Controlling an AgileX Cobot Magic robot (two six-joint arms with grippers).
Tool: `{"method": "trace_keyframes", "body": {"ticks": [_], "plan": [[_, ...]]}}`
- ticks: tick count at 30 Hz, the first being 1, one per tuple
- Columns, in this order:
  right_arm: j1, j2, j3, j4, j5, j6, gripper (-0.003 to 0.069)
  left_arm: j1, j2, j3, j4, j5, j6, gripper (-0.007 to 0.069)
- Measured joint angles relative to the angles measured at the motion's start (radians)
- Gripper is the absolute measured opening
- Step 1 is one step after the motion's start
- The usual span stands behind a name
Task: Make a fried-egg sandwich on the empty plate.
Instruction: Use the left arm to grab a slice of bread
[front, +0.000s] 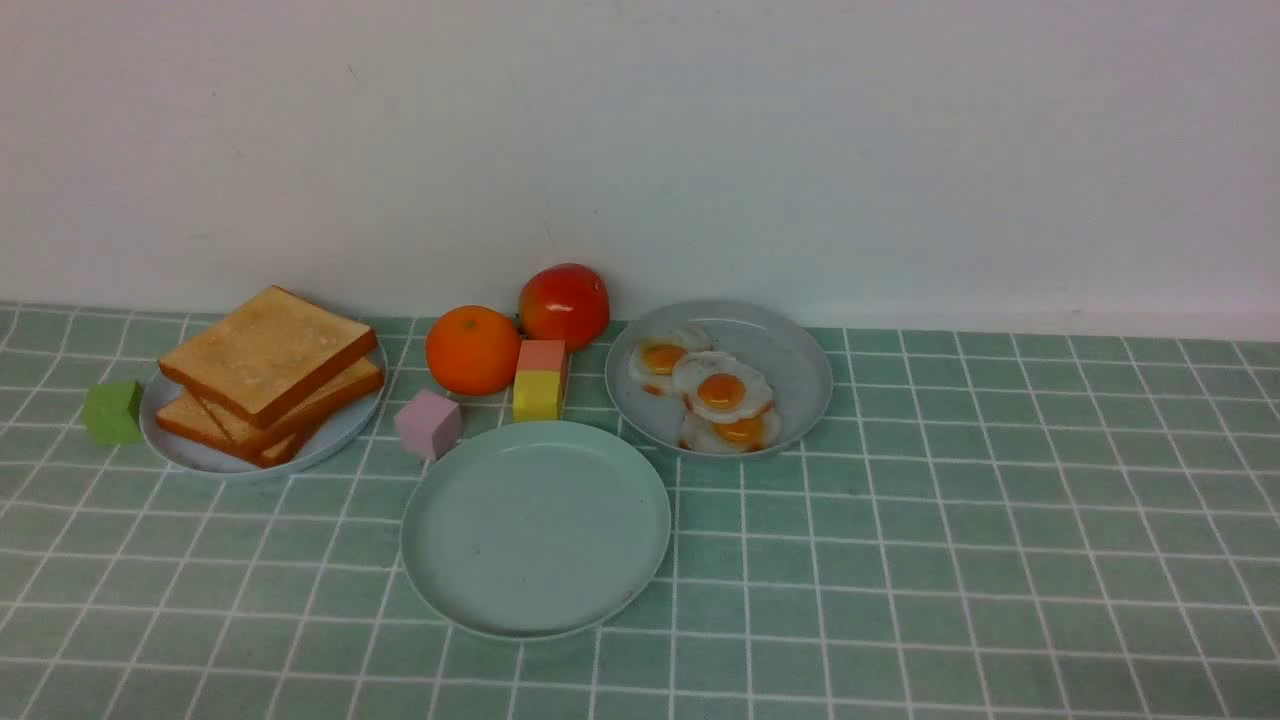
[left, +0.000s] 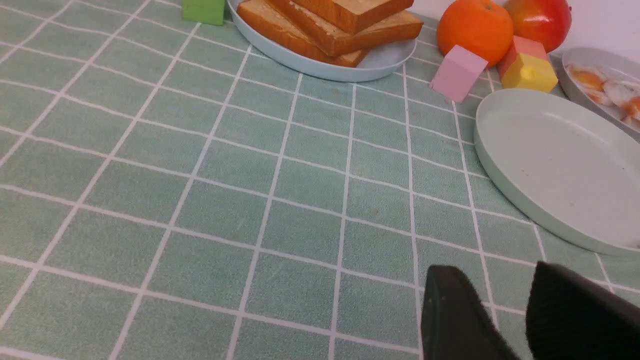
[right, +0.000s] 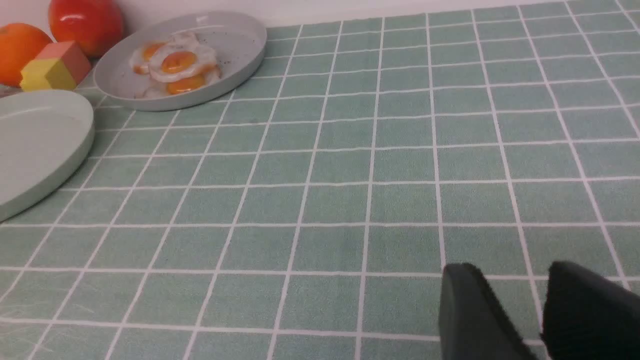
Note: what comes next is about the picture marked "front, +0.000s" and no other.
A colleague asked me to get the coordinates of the pink cube block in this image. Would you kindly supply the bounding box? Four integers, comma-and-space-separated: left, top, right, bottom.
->
394, 389, 463, 462

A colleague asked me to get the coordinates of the green checkered tablecloth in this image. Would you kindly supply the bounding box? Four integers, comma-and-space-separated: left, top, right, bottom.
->
1, 301, 1279, 719

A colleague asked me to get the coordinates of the fried egg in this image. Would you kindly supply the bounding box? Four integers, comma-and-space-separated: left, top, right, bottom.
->
678, 407, 783, 455
628, 324, 713, 397
669, 351, 774, 424

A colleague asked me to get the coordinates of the pale blue bread plate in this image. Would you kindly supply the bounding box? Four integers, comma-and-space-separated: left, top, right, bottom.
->
140, 347, 388, 480

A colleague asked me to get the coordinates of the orange fruit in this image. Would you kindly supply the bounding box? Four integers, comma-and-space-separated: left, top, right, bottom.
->
425, 305, 522, 396

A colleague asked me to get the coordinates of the green cube block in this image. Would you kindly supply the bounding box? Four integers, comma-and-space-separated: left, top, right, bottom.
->
81, 380, 145, 446

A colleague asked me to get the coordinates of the grey egg plate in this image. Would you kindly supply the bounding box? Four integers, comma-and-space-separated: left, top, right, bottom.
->
605, 299, 835, 460

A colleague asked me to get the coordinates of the pink yellow block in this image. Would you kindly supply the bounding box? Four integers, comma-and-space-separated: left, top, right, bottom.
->
512, 340, 568, 423

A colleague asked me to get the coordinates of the toast slice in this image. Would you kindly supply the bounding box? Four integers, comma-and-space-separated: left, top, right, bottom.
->
189, 359, 384, 452
157, 286, 379, 429
155, 392, 320, 468

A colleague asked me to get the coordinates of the green empty plate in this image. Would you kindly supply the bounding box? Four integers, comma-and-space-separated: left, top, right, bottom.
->
399, 421, 673, 641

